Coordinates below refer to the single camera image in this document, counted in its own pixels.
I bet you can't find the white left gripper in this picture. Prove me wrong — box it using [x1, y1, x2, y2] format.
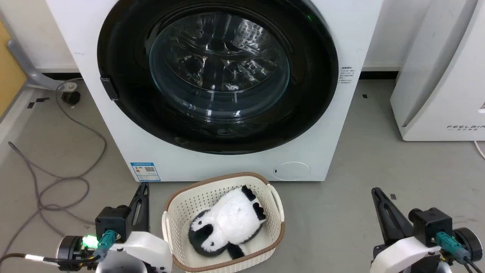
[95, 182, 173, 273]

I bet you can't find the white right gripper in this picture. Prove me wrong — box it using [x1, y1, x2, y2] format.
[370, 187, 444, 273]

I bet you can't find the white front-load washing machine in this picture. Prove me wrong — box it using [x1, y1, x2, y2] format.
[45, 0, 384, 182]

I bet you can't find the black round washing machine door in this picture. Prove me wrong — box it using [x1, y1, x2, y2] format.
[97, 0, 339, 155]

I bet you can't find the cream plastic laundry basket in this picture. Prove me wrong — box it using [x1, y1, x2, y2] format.
[162, 172, 286, 273]

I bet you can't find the blue energy label sticker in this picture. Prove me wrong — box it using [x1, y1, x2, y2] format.
[130, 162, 161, 182]

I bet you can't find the black and white panda plush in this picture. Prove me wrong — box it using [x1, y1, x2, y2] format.
[188, 185, 266, 260]

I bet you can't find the round white filter cover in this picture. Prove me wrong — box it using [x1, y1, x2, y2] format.
[273, 162, 311, 180]

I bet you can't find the black caster wheel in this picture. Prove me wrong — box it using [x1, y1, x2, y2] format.
[61, 91, 81, 106]

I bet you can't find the white air purifier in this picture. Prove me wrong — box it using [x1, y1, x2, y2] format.
[390, 0, 485, 142]

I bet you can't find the small printed text sticker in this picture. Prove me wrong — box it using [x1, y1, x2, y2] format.
[340, 67, 356, 85]

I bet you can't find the light wooden board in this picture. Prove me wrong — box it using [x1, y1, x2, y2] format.
[0, 21, 27, 117]

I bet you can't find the grey floor cable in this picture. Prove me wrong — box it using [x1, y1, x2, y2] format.
[0, 78, 108, 258]

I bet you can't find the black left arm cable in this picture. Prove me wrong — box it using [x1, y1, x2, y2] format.
[0, 230, 116, 268]

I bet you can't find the grey metal frame leg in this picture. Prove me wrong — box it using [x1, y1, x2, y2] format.
[7, 39, 77, 91]

